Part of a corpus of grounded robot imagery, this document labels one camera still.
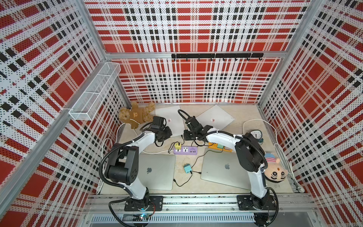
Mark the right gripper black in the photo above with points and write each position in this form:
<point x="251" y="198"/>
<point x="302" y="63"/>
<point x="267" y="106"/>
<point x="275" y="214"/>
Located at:
<point x="186" y="137"/>

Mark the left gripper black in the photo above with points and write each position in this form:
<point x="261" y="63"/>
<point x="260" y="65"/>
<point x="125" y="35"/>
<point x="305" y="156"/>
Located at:
<point x="168" y="134"/>

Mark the teal usb charger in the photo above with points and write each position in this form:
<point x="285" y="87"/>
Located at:
<point x="187" y="168"/>

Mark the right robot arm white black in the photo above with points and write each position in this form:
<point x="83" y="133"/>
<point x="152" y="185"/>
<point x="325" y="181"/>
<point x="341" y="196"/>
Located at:
<point x="249" y="153"/>

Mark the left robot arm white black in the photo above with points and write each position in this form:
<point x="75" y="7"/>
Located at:
<point x="120" y="166"/>

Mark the white laptop back left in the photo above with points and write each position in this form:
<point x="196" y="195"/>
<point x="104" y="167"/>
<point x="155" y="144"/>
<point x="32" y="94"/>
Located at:
<point x="173" y="119"/>

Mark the white laptop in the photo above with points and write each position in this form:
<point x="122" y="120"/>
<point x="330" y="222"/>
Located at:
<point x="173" y="119"/>
<point x="215" y="117"/>

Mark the yellow usb charger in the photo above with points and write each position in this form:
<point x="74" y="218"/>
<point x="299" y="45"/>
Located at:
<point x="178" y="146"/>

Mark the white laptop back right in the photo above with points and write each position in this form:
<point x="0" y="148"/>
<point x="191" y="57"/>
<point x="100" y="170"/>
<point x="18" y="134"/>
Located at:
<point x="215" y="117"/>

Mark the silver laptop front left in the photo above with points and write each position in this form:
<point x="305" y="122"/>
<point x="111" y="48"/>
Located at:
<point x="156" y="172"/>

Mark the silver laptop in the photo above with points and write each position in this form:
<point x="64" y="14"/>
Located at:
<point x="224" y="168"/>
<point x="156" y="172"/>

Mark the silver laptop front right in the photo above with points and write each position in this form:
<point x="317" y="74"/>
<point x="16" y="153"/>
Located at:
<point x="224" y="168"/>

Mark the purple power strip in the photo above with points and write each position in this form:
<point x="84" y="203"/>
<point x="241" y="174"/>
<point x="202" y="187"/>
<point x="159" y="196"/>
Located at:
<point x="186" y="150"/>

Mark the orange power strip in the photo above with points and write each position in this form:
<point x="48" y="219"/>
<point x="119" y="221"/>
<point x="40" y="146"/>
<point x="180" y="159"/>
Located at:
<point x="213" y="146"/>

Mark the brown teddy bear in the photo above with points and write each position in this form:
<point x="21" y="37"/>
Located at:
<point x="136" y="115"/>

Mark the plush doll striped hat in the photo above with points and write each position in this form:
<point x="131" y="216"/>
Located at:
<point x="275" y="172"/>

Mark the white wire mesh basket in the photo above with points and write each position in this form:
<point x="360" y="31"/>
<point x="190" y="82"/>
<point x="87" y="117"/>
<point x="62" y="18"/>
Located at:
<point x="87" y="106"/>

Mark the black hook rail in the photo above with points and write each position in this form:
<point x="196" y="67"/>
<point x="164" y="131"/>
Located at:
<point x="215" y="56"/>

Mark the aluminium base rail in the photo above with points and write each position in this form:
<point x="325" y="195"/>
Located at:
<point x="223" y="210"/>

